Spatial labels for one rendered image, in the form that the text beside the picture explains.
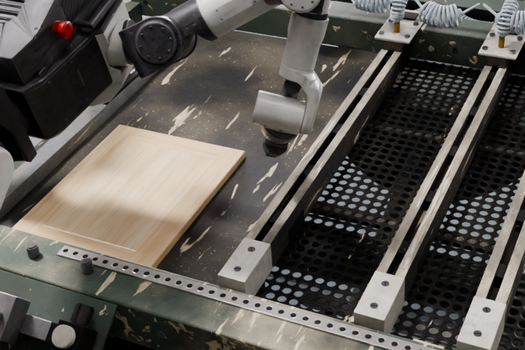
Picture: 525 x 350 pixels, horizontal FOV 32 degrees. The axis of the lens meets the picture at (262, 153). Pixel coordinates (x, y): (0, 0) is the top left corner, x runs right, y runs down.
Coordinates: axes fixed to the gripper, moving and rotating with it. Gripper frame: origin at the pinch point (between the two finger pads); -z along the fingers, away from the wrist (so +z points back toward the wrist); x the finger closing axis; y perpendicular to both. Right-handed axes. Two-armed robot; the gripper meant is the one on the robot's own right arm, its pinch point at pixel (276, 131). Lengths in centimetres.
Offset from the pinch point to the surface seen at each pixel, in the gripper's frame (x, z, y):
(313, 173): -6.4, -7.1, -10.6
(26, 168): -17, -26, 58
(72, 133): -5, -36, 50
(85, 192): -21, -20, 41
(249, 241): -25.6, 8.5, 1.3
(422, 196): -7.9, 3.5, -34.0
